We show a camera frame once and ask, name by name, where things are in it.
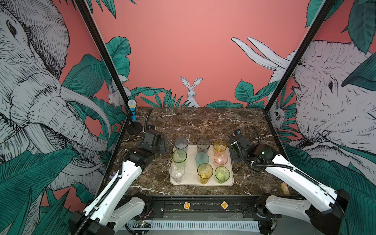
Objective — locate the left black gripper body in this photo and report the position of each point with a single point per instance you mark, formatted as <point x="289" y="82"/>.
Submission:
<point x="162" y="149"/>

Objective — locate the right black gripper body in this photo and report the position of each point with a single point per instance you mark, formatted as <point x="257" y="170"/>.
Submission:
<point x="235" y="158"/>

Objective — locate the grey-blue translucent glass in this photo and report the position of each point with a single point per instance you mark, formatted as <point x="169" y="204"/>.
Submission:
<point x="181" y="143"/>

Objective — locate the pink short glass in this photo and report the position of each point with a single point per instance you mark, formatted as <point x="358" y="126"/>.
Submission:
<point x="220" y="159"/>

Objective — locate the light green translucent glass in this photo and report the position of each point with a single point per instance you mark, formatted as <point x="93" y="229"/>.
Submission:
<point x="179" y="158"/>

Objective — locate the amber short glass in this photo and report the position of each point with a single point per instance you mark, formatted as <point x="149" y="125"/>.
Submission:
<point x="219" y="145"/>

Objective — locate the green short glass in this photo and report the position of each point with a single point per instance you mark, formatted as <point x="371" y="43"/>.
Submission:
<point x="222" y="174"/>

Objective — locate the clear tall glass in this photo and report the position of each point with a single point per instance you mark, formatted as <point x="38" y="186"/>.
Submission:
<point x="177" y="172"/>

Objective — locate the beige rectangular tray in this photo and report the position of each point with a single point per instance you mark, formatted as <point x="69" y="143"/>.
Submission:
<point x="191" y="177"/>

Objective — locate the dark smoky tall glass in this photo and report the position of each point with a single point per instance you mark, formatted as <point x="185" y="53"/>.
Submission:
<point x="203" y="145"/>

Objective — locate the teal frosted glass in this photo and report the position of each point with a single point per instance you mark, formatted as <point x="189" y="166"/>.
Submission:
<point x="202" y="158"/>

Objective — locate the yellow tall glass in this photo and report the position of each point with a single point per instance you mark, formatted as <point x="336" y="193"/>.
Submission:
<point x="205" y="172"/>

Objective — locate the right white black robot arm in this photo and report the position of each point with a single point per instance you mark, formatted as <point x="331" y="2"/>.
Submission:
<point x="321" y="206"/>

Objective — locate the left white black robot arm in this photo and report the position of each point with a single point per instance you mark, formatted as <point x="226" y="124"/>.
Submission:
<point x="104" y="216"/>

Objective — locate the toy microphone on black stand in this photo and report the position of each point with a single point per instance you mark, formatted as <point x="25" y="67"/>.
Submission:
<point x="134" y="127"/>

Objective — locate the small tan block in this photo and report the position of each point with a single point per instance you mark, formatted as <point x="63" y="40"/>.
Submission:
<point x="285" y="189"/>

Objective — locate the orange square tag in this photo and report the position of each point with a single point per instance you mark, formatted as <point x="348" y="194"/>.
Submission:
<point x="187" y="205"/>

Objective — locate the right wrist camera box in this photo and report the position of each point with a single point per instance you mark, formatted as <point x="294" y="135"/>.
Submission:
<point x="241" y="139"/>

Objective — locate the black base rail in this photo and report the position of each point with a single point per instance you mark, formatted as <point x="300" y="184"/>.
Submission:
<point x="160" y="205"/>

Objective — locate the left black frame post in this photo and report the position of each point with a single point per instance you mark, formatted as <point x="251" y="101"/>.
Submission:
<point x="91" y="25"/>

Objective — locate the black frame post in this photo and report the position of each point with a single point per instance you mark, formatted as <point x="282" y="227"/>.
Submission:
<point x="319" y="18"/>
<point x="91" y="25"/>

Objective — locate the right black frame post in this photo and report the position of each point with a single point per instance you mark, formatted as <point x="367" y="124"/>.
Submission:
<point x="319" y="18"/>

